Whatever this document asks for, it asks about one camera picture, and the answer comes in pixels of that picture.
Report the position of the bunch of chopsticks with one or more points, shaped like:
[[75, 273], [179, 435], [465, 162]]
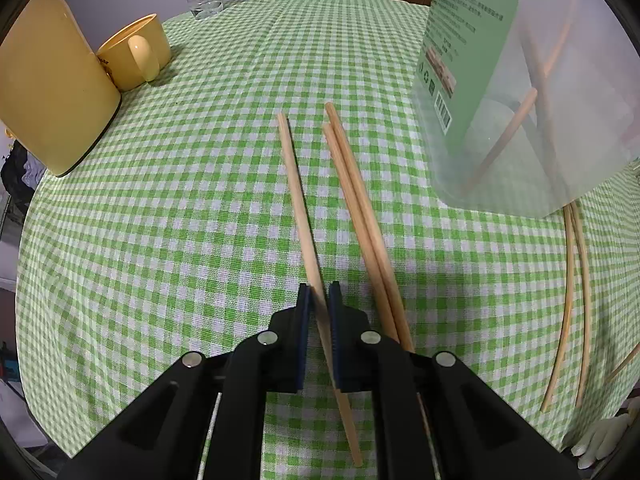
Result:
[[500, 140]]

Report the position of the yellow thermos jug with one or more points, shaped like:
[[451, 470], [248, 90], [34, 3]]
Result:
[[50, 85]]

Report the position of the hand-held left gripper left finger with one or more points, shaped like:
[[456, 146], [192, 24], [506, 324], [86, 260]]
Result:
[[305, 340]]

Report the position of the clear plastic container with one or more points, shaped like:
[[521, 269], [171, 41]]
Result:
[[590, 35]]

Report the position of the yellow cup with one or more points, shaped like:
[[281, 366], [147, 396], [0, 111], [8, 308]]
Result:
[[150, 35]]

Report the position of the green checked tablecloth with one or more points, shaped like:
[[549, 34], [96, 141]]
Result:
[[200, 210]]

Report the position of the person's right hand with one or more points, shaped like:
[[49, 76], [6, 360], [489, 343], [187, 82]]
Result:
[[600, 435]]

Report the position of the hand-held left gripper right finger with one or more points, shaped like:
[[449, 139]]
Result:
[[335, 340]]

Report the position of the dark cloth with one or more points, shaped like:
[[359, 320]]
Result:
[[17, 175]]

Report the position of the pair of wooden chopsticks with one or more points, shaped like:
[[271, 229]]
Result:
[[356, 185]]

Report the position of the light wooden chopstick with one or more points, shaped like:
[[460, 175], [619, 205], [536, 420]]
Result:
[[351, 210], [297, 185], [570, 280], [622, 365], [588, 310]]

